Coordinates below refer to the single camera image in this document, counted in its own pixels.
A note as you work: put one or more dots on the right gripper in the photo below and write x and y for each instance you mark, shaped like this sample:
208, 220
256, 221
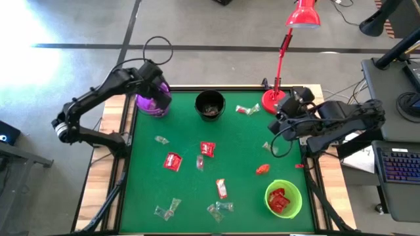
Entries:
298, 128

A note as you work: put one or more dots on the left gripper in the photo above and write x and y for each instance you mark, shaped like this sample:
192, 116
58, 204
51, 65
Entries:
155, 88

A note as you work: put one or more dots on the orange Reese's pack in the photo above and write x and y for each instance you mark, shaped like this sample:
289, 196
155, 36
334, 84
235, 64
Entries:
262, 169

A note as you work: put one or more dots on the red Skittles pack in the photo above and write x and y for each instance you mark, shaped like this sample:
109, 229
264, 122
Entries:
280, 192
285, 201
275, 206
173, 162
208, 149

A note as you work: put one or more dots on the red white KitKat bar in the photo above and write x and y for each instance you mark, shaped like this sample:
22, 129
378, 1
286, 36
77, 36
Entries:
221, 189

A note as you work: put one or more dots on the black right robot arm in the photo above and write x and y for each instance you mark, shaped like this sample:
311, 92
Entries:
361, 114

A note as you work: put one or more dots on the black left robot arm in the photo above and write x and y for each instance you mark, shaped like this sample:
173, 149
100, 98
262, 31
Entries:
98, 90

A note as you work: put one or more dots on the purple plastic bucket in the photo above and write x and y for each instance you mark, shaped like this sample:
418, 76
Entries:
147, 106

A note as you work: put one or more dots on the black plastic bucket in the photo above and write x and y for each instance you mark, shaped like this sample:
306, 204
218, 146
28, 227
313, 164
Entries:
203, 98

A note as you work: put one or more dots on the small red clip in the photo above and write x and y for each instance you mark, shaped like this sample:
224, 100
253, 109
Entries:
299, 166

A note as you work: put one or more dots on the green plastic bucket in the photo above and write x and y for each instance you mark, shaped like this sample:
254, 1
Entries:
293, 196

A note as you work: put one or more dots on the white paper sheet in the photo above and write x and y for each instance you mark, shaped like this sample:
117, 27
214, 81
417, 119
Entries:
361, 162

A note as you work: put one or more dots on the grey side desk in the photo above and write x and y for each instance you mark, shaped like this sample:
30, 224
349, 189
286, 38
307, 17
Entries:
377, 85

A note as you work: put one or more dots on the red desk lamp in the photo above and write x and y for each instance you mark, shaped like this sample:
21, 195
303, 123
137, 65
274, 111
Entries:
303, 14

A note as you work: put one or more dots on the black floor object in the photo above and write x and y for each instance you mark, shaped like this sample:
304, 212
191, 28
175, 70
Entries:
223, 2

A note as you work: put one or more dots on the backlit black keyboard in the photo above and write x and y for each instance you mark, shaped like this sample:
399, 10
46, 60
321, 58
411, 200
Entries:
398, 165

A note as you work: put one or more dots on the black caster wheel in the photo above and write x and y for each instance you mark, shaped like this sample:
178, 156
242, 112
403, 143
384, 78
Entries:
379, 208

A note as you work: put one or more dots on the round black monitor base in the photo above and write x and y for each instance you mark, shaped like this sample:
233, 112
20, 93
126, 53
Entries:
407, 105

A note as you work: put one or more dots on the black pole with foot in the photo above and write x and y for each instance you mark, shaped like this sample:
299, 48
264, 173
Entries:
374, 24

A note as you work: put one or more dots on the black slanted pole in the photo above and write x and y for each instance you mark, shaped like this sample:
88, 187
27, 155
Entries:
397, 50

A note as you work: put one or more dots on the grey keyboard tray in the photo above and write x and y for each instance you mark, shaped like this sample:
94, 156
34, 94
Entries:
403, 203

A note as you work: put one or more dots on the striped floor mat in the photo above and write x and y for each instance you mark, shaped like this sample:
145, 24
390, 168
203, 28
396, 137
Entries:
390, 29

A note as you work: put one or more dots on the grey side bench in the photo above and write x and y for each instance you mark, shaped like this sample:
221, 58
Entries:
19, 154

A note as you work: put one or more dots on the black device with light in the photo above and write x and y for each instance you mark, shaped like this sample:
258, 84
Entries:
11, 131

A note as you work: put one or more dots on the grey cabinet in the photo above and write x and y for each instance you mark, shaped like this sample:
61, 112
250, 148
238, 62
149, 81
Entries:
407, 19

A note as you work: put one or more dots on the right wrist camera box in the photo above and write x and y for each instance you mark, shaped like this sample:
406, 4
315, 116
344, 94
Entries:
289, 106

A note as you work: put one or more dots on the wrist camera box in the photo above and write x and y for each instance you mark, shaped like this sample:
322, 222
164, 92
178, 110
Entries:
289, 106
150, 70

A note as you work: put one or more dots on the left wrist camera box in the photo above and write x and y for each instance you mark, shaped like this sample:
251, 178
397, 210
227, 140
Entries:
150, 70

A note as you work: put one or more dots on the black frame strut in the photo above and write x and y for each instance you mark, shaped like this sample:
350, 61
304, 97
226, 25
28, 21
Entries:
325, 204
105, 204

